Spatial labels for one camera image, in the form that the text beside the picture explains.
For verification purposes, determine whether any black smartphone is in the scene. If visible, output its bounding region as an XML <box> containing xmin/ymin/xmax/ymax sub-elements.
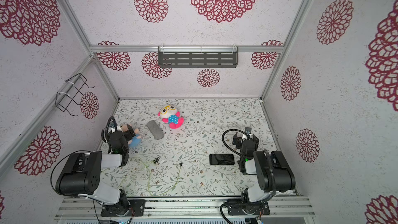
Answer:
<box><xmin>209</xmin><ymin>153</ymin><xmax>235</xmax><ymax>166</ymax></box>

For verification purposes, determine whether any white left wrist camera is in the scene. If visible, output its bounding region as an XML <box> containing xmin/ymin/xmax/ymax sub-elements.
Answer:
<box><xmin>108</xmin><ymin>124</ymin><xmax>123</xmax><ymax>133</ymax></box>

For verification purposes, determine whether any black corrugated right cable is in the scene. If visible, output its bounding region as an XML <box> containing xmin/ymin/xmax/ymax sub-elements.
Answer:
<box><xmin>221</xmin><ymin>129</ymin><xmax>251</xmax><ymax>159</ymax></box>

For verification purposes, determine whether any grey oval case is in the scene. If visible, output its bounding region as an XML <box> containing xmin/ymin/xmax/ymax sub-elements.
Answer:
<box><xmin>146</xmin><ymin>120</ymin><xmax>164</xmax><ymax>140</ymax></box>

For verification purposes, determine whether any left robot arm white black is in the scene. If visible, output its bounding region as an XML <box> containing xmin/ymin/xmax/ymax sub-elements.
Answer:
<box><xmin>52</xmin><ymin>124</ymin><xmax>145</xmax><ymax>218</ymax></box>

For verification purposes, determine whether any pink owl plush toy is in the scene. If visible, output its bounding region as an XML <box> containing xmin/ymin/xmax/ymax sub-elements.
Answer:
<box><xmin>158</xmin><ymin>105</ymin><xmax>184</xmax><ymax>129</ymax></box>

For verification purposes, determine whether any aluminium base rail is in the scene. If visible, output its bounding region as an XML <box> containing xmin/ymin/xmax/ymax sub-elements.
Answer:
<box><xmin>54</xmin><ymin>195</ymin><xmax>316</xmax><ymax>220</ymax></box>

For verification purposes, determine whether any bear plush toy blue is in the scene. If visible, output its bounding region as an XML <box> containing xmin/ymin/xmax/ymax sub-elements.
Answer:
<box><xmin>120</xmin><ymin>124</ymin><xmax>142</xmax><ymax>148</ymax></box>

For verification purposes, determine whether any black corrugated left cable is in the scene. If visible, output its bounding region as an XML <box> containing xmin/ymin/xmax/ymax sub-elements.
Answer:
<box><xmin>102</xmin><ymin>116</ymin><xmax>118</xmax><ymax>144</ymax></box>

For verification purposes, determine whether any black corrugated cable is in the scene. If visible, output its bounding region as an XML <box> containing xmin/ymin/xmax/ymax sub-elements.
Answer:
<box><xmin>221</xmin><ymin>129</ymin><xmax>251</xmax><ymax>159</ymax></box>
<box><xmin>102</xmin><ymin>116</ymin><xmax>118</xmax><ymax>144</ymax></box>

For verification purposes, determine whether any black wire wall rack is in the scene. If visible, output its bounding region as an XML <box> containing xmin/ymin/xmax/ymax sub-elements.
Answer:
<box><xmin>55</xmin><ymin>73</ymin><xmax>95</xmax><ymax>117</ymax></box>

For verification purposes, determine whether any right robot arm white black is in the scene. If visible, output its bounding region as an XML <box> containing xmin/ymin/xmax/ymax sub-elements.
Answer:
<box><xmin>220</xmin><ymin>128</ymin><xmax>296</xmax><ymax>223</ymax></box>

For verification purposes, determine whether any grey wall shelf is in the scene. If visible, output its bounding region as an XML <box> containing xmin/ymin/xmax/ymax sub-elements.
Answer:
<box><xmin>158</xmin><ymin>47</ymin><xmax>238</xmax><ymax>68</ymax></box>

